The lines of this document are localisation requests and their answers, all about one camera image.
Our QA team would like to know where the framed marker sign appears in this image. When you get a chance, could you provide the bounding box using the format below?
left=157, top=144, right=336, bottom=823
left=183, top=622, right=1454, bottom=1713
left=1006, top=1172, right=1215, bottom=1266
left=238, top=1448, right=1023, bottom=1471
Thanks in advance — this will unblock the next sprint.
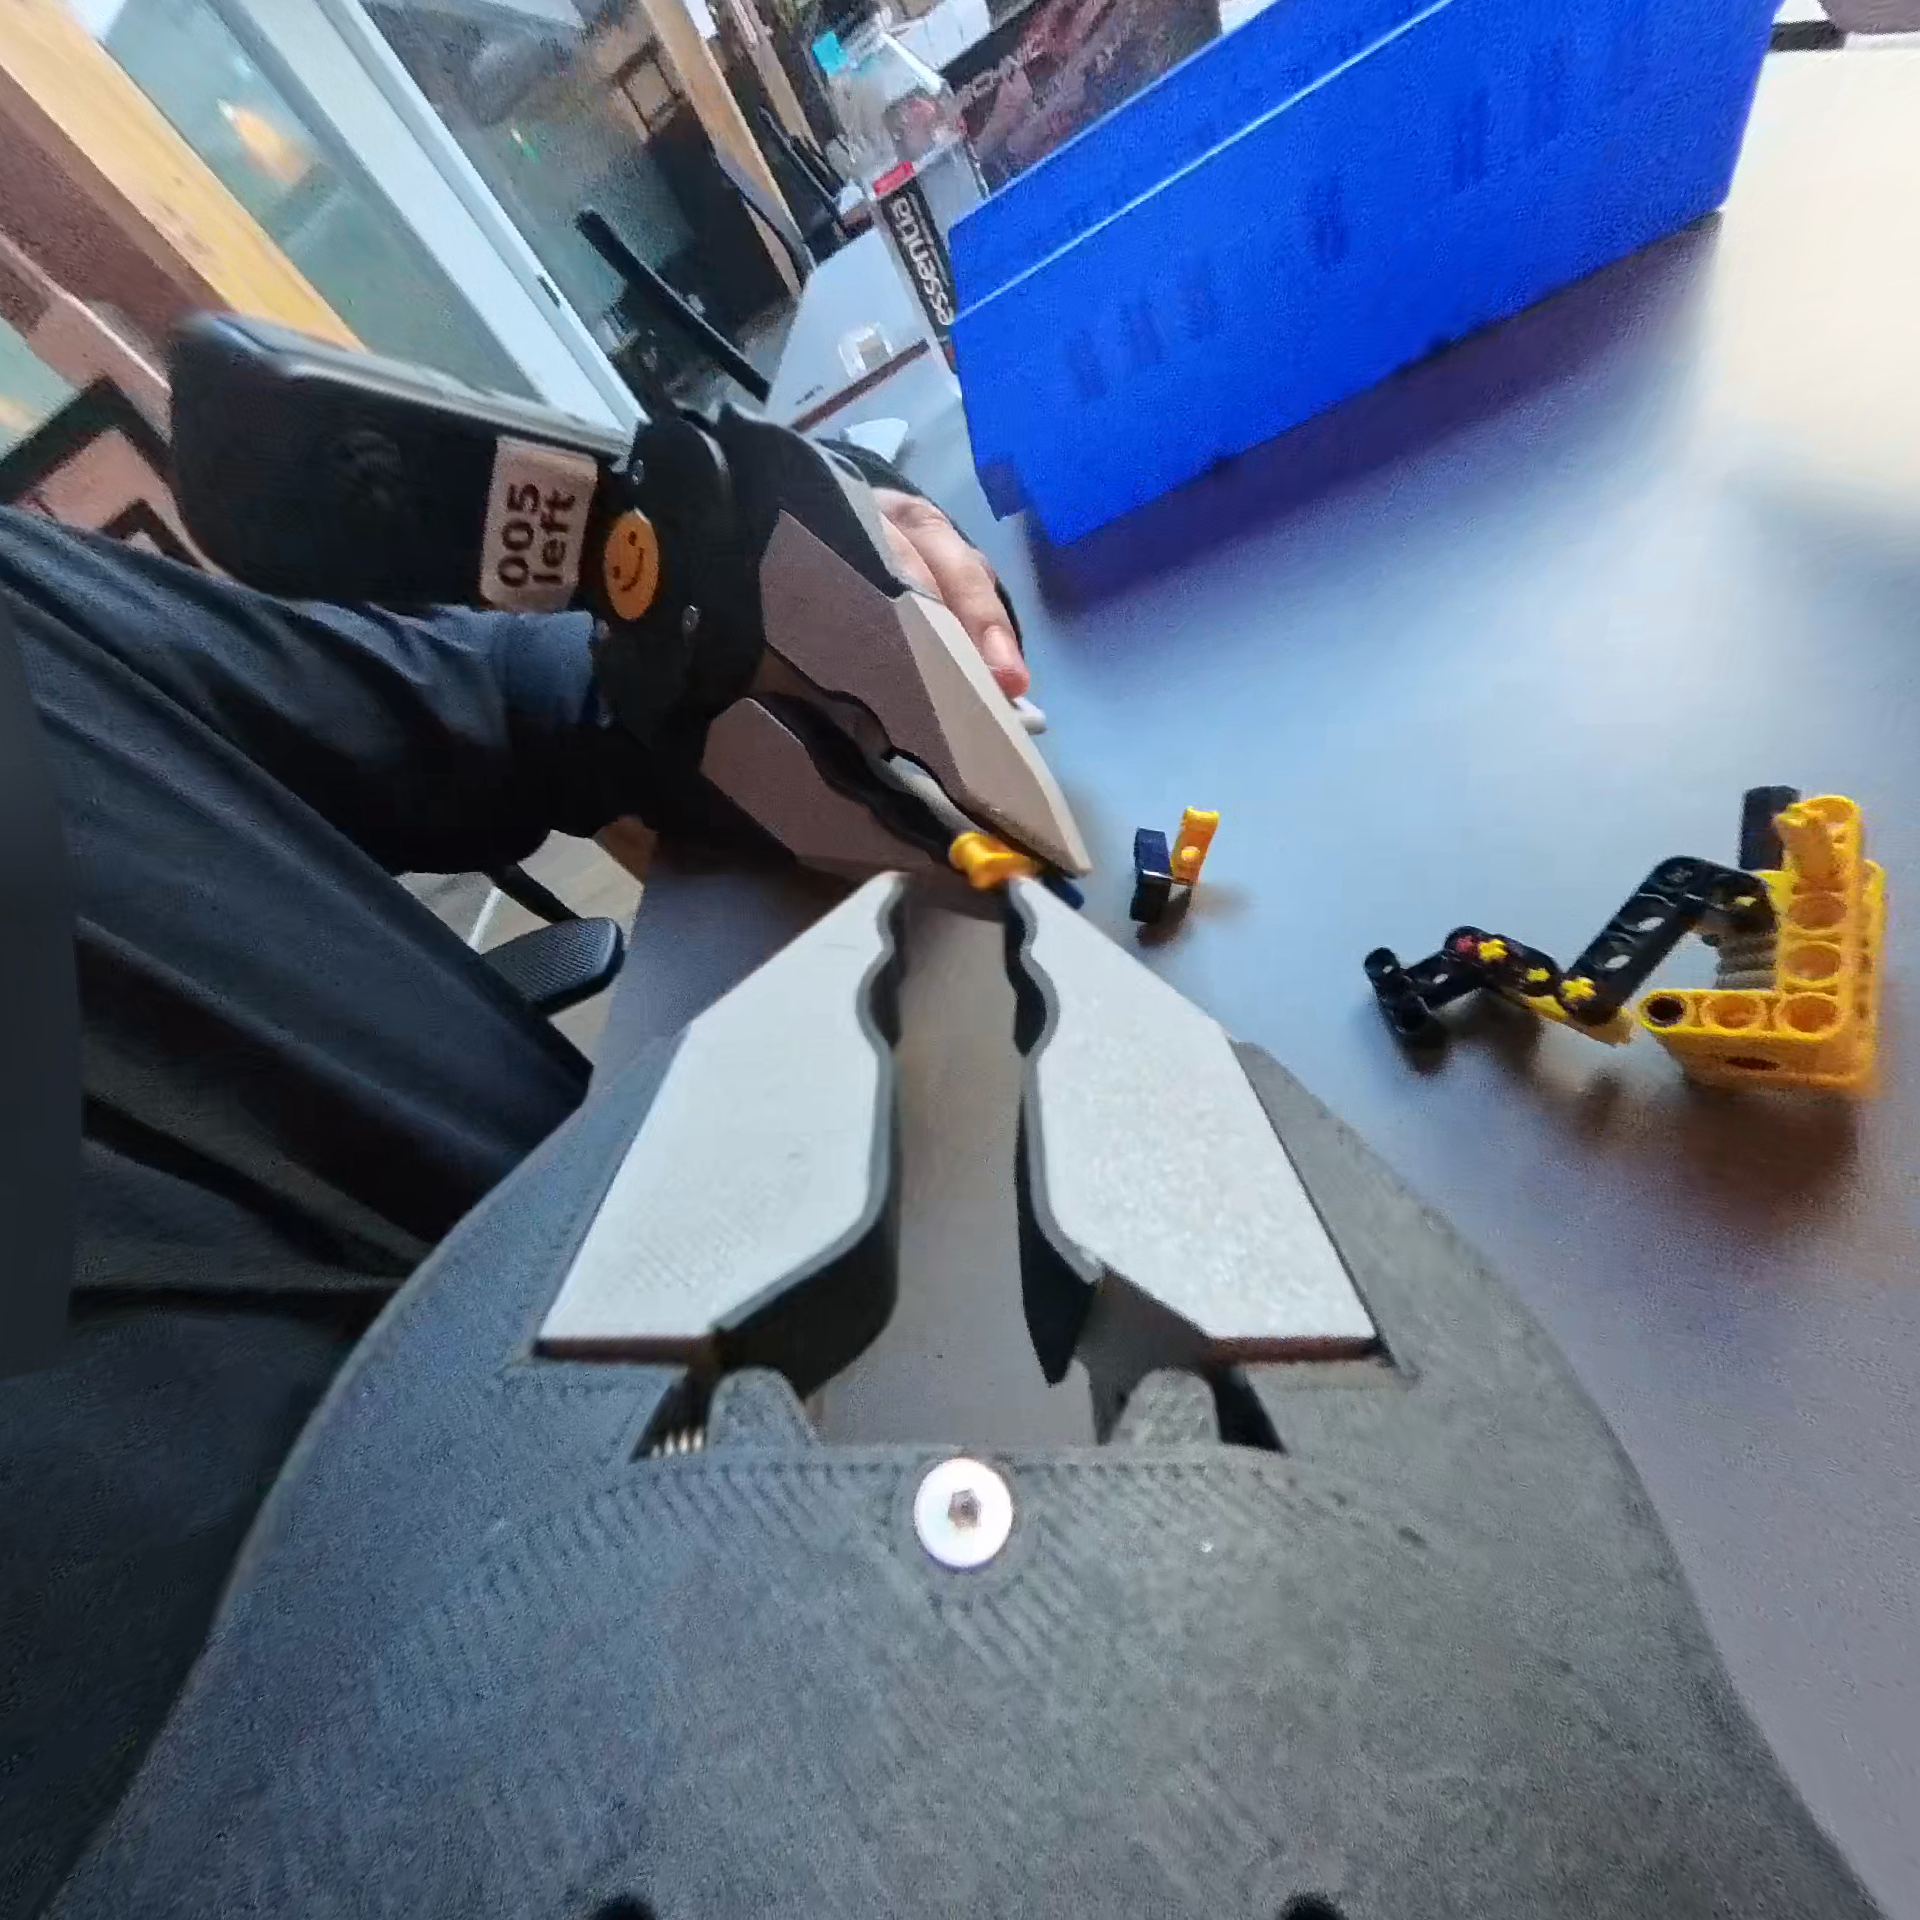
left=0, top=375, right=205, bottom=570

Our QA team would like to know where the wooden partition frame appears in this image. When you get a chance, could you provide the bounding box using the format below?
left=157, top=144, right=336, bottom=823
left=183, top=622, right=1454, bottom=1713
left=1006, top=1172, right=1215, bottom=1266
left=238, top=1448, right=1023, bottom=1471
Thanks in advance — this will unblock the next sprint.
left=0, top=0, right=368, bottom=452

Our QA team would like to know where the blue storage bin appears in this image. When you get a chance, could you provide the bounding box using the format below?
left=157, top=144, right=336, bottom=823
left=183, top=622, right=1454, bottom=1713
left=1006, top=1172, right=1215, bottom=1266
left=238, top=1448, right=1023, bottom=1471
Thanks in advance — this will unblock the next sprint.
left=945, top=0, right=1789, bottom=543

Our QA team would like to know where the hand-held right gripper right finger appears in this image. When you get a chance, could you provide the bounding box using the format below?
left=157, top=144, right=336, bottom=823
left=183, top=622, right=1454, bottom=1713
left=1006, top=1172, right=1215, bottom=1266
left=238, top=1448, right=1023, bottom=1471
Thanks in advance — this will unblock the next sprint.
left=1006, top=879, right=1383, bottom=1388

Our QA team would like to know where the person's left forearm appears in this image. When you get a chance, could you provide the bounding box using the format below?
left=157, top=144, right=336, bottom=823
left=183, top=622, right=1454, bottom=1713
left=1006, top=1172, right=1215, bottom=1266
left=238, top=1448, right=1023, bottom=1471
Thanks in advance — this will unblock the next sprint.
left=0, top=509, right=664, bottom=879

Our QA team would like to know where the yellow and black lego assembly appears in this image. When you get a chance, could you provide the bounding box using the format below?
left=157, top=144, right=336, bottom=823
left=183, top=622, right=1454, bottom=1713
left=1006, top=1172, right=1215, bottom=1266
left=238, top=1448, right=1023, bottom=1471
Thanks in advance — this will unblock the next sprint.
left=1363, top=784, right=1889, bottom=1095

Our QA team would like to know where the dark lego set box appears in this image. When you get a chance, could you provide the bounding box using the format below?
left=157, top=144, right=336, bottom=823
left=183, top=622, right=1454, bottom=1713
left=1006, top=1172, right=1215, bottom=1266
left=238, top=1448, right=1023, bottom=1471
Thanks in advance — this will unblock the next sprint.
left=937, top=0, right=1226, bottom=197

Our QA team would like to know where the person's left hand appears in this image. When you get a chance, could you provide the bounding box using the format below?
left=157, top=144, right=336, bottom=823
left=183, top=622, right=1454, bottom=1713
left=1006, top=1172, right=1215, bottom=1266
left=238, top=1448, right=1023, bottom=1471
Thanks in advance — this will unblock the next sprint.
left=874, top=486, right=1033, bottom=703

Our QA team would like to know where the black and white cardboard box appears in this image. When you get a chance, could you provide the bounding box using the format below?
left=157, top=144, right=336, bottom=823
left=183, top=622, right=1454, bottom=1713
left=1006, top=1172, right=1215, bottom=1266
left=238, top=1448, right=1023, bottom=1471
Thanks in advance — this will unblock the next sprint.
left=871, top=157, right=993, bottom=376

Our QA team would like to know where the black mesh chair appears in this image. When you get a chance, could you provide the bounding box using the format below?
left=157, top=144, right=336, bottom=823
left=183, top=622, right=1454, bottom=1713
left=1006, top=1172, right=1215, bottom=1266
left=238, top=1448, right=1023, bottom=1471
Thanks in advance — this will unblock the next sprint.
left=399, top=862, right=626, bottom=1017

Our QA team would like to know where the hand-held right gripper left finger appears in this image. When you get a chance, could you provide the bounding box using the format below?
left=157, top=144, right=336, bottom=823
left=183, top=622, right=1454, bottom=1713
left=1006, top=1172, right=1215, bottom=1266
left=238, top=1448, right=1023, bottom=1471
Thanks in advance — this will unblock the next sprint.
left=535, top=871, right=913, bottom=1397

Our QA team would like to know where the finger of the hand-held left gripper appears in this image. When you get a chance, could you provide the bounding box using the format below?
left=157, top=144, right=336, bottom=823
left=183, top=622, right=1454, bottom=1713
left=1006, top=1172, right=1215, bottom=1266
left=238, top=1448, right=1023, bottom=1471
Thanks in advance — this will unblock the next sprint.
left=701, top=696, right=976, bottom=886
left=759, top=509, right=1095, bottom=881

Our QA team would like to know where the black office chair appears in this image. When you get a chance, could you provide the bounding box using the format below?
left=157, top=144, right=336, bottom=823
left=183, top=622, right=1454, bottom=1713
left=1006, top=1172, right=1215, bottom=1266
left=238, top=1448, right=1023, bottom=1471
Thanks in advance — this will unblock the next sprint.
left=575, top=141, right=806, bottom=437

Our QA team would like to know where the clear plastic jar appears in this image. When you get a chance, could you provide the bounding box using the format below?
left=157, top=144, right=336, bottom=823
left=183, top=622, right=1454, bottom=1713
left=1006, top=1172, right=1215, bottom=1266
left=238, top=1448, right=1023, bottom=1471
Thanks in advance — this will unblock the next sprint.
left=832, top=29, right=976, bottom=197

